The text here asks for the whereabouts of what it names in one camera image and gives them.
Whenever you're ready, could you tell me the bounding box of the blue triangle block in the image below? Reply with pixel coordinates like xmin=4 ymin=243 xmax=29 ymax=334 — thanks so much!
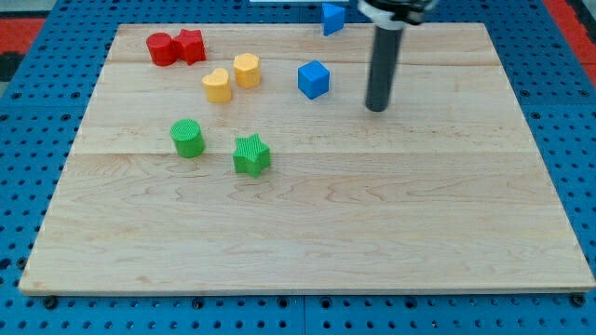
xmin=321 ymin=3 xmax=345 ymax=36

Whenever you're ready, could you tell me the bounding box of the red star block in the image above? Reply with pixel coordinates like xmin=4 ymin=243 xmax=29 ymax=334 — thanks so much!
xmin=173 ymin=29 xmax=207 ymax=65

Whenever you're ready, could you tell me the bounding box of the yellow hexagon block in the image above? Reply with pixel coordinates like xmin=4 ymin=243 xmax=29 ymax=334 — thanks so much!
xmin=233 ymin=53 xmax=261 ymax=88

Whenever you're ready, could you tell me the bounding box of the red cylinder block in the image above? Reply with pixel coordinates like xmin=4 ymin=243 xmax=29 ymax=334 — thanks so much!
xmin=146 ymin=32 xmax=178 ymax=66

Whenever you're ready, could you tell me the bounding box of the wooden board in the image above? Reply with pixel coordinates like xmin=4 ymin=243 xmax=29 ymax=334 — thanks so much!
xmin=20 ymin=23 xmax=595 ymax=296

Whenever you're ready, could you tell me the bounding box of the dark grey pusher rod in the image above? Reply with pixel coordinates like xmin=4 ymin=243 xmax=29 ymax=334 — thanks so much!
xmin=365 ymin=27 xmax=402 ymax=112

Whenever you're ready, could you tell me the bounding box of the green star block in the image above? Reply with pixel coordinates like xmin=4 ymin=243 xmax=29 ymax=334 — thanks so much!
xmin=233 ymin=134 xmax=271 ymax=178

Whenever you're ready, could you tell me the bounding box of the green cylinder block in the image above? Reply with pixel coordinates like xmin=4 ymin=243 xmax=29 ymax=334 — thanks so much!
xmin=170 ymin=118 xmax=206 ymax=158

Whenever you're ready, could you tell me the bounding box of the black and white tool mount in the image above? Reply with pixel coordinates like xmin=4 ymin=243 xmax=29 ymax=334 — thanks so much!
xmin=358 ymin=0 xmax=439 ymax=30

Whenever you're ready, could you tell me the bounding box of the blue cube block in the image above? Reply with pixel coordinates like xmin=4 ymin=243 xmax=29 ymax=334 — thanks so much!
xmin=297 ymin=60 xmax=330 ymax=100

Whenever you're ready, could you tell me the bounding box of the yellow heart block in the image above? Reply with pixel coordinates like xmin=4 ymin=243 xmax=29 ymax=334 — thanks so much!
xmin=202 ymin=68 xmax=232 ymax=103

